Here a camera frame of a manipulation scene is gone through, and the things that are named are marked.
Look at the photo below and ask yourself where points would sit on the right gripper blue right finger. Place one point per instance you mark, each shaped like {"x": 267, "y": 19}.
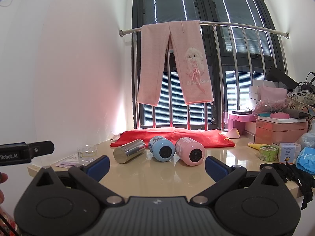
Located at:
{"x": 216, "y": 169}

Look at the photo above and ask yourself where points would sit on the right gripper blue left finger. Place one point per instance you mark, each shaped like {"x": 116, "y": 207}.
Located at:
{"x": 98, "y": 168}

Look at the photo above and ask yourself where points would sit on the stainless steel cup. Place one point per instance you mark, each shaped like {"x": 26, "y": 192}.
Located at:
{"x": 126, "y": 152}

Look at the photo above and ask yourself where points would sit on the pink thermos cup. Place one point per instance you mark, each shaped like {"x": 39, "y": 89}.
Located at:
{"x": 191, "y": 152}

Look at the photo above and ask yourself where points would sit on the blue thermos cup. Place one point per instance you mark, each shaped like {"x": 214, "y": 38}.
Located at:
{"x": 161, "y": 148}

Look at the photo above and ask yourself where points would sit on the pink sticker sheet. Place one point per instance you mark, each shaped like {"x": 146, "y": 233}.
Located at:
{"x": 68, "y": 162}

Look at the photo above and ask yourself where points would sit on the red cloth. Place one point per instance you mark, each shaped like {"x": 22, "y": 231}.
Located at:
{"x": 209, "y": 139}

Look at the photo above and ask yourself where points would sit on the pink shell shaped object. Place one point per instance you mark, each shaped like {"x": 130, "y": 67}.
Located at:
{"x": 233, "y": 133}

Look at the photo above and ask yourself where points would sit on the yellow tube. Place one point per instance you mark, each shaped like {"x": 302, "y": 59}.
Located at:
{"x": 256, "y": 146}

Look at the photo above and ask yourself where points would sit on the green tape roll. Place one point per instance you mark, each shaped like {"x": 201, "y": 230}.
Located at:
{"x": 268, "y": 153}

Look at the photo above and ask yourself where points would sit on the salmon pink box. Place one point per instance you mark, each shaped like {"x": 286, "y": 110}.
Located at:
{"x": 270, "y": 132}

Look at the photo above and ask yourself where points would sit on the small white bee box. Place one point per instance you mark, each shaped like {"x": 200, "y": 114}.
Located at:
{"x": 288, "y": 152}

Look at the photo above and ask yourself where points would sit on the blue wet wipes pack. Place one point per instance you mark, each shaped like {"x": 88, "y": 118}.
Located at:
{"x": 306, "y": 158}

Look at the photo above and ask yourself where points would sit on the pink folded cloth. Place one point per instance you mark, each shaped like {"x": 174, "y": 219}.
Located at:
{"x": 272, "y": 94}

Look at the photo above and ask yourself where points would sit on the steel window railing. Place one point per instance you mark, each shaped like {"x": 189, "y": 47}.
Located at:
{"x": 214, "y": 26}

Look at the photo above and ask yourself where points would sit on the pink trousers with dog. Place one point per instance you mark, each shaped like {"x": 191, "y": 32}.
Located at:
{"x": 188, "y": 59}

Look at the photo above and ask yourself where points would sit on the black window frame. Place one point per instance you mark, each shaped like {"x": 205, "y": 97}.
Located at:
{"x": 249, "y": 12}

